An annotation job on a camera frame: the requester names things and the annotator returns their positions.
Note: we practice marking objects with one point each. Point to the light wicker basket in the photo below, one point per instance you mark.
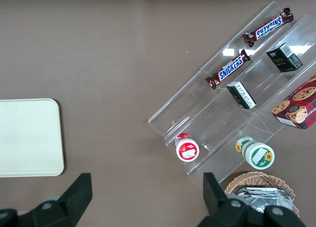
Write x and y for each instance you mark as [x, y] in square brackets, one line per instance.
[259, 178]

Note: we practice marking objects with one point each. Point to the aluminium foil food container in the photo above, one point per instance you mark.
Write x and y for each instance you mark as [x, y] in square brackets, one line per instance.
[261, 200]

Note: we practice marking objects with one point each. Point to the green sunflower lidded cup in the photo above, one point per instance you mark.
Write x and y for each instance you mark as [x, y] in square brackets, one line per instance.
[259, 155]

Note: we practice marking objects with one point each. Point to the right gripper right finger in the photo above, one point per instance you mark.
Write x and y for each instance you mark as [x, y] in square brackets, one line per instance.
[222, 209]

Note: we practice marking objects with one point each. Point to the Snickers chocolate bar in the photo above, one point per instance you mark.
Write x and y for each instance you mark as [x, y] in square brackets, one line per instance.
[267, 27]
[229, 69]

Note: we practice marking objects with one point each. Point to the clear acrylic stepped display shelf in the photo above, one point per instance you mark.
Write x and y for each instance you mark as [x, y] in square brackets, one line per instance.
[212, 118]

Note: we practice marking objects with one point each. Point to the small black carton box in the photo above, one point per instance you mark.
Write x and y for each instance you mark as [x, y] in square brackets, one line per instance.
[242, 95]
[284, 59]

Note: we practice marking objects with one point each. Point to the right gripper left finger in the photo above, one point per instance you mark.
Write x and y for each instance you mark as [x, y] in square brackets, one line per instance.
[69, 202]

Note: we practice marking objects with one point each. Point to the cream rectangular serving tray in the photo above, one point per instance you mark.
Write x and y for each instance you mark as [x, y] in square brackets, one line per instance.
[29, 138]

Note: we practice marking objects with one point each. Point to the red lidded yogurt cup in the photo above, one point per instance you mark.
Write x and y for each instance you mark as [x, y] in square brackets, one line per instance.
[187, 149]

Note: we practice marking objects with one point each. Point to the red chocolate chip cookie box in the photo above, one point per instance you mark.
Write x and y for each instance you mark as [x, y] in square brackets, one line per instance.
[298, 106]

